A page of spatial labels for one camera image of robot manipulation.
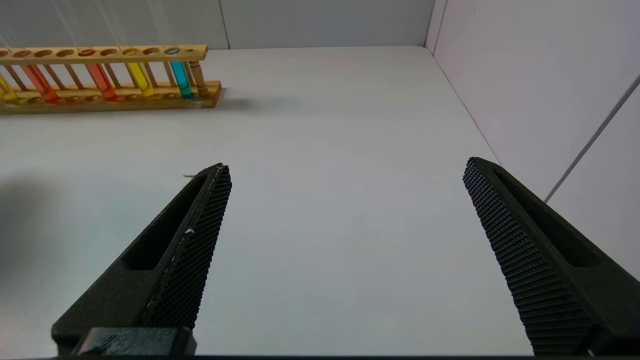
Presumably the yellow pigment glass test tube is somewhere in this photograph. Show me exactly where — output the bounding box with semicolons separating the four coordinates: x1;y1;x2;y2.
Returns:
0;74;20;103
104;0;156;97

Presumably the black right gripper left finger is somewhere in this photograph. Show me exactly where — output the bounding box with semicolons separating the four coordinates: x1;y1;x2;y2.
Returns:
51;163;233;351

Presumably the wooden test tube rack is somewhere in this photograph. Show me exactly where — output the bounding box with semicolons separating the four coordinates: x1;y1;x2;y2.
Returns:
0;44;223;115

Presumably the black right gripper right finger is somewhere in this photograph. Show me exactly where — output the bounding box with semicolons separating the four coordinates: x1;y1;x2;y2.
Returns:
462;157;640;357

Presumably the orange pigment glass test tube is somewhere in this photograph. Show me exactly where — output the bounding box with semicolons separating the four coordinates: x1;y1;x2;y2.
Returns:
0;10;60;103
50;0;119;102

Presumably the blue pigment glass test tube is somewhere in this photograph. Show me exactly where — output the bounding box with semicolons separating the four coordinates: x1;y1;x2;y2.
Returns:
150;0;195;99

